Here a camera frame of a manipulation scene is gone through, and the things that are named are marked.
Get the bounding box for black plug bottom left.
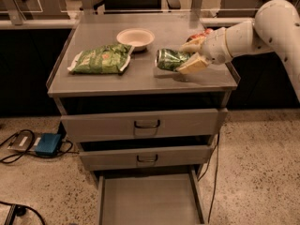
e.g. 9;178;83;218
0;201;46;225

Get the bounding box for black cable on floor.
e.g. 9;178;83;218
0;128;79;165

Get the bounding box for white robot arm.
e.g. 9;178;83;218
176;0;300;99

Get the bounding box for grey drawer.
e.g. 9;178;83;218
80;145;213;171
61;109;228;143
96;172;208;225

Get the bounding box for grey drawer cabinet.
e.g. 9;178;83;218
45;12;241;225

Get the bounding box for grey middle drawer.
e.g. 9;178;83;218
80;145;213;171

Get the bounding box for grey bottom drawer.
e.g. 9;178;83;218
96;172;208;225

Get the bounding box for thin black hanging cable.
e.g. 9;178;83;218
197;132;220;224

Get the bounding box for green soda can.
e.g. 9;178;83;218
156;49;191;71

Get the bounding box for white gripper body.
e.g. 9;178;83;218
201;27;233;65

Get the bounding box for grey flat floor device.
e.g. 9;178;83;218
7;132;41;152

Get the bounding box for orange soda can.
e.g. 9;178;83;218
187;28;214;42

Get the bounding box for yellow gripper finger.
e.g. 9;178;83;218
180;36;206;53
176;52;209;74

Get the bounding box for grey top drawer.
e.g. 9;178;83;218
61;109;228;143

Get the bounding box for blue box device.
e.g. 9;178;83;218
35;133;61;157

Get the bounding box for white paper bowl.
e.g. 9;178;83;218
116;28;155;52

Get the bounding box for green chip bag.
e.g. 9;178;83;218
67;43;134;74

